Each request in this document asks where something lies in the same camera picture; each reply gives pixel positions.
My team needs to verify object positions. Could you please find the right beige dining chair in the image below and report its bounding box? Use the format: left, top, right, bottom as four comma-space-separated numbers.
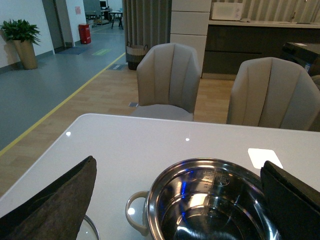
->
226, 57, 320, 132

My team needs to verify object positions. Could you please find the white tall cabinet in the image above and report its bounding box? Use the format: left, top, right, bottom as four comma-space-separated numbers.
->
170, 0, 212, 70

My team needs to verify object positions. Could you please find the glass pot lid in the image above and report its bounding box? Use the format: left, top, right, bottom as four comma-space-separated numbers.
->
76, 215, 100, 240

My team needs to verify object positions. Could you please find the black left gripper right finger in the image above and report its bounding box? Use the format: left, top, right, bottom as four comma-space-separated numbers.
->
260, 160, 320, 240

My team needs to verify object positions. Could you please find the green potted plant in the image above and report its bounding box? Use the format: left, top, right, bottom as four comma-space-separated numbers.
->
0, 19, 40, 70

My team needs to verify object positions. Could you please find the left beige dining chair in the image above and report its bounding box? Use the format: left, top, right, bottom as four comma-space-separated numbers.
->
131, 43, 201, 122

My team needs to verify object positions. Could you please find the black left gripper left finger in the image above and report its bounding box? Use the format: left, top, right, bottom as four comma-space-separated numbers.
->
0, 156, 97, 240

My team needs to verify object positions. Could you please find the beige dining chair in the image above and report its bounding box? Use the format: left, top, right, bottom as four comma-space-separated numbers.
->
131, 43, 201, 122
226, 57, 320, 132

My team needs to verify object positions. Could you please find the white microwave oven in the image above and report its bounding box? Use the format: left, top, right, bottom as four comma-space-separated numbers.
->
209, 2, 244, 21

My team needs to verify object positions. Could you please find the woven storage basket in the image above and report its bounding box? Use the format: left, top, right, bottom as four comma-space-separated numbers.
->
126, 41, 149, 71

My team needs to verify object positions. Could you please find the beige electric cooking pot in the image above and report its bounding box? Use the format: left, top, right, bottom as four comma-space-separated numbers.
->
125, 158, 282, 240

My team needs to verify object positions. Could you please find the dark kitchen counter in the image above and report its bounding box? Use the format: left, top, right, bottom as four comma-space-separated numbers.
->
202, 22, 320, 75

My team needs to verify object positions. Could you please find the red fire cabinet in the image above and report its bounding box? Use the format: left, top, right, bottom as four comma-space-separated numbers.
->
78, 23, 91, 44

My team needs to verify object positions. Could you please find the grey ribbed curtain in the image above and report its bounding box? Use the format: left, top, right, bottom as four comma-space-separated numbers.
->
122, 0, 172, 48

